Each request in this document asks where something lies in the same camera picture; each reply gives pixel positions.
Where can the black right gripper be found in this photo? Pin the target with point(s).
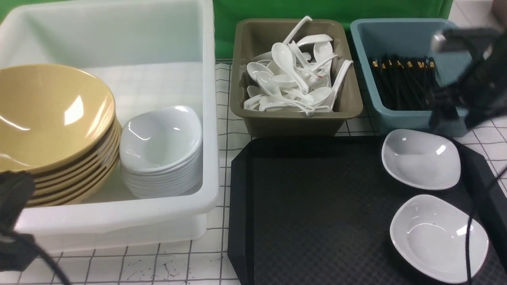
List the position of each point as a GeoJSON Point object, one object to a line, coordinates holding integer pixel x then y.
{"type": "Point", "coordinates": [481, 90]}

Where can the black plastic serving tray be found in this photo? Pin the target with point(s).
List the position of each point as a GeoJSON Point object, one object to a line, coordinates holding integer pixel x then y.
{"type": "Point", "coordinates": [316, 211]}

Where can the pale blue square dish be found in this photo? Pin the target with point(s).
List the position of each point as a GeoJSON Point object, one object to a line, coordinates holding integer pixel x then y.
{"type": "Point", "coordinates": [429, 233]}
{"type": "Point", "coordinates": [421, 160]}

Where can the stack of yellow noodle bowls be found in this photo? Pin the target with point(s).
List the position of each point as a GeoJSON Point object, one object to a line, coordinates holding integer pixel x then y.
{"type": "Point", "coordinates": [58, 124]}

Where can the olive plastic bin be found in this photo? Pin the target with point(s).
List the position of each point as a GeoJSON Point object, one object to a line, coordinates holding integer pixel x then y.
{"type": "Point", "coordinates": [256, 36]}

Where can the green backdrop cloth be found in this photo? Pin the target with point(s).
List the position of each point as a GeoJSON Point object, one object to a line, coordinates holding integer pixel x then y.
{"type": "Point", "coordinates": [317, 10]}

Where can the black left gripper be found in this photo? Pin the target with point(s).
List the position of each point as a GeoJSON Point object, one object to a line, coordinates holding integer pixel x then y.
{"type": "Point", "coordinates": [16, 189]}

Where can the black chopsticks in teal bin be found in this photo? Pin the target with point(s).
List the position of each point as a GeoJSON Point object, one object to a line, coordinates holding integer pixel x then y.
{"type": "Point", "coordinates": [404, 82]}

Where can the pile of white soup spoons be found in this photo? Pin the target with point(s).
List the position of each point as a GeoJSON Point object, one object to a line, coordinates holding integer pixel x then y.
{"type": "Point", "coordinates": [304, 75]}

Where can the stack of white square dishes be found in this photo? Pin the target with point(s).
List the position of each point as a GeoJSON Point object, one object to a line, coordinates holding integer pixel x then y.
{"type": "Point", "coordinates": [161, 152]}

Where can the teal plastic bin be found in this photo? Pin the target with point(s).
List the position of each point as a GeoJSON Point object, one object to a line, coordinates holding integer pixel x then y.
{"type": "Point", "coordinates": [408, 37]}

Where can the white plastic tub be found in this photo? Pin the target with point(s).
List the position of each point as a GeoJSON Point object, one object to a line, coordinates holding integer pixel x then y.
{"type": "Point", "coordinates": [113, 216]}

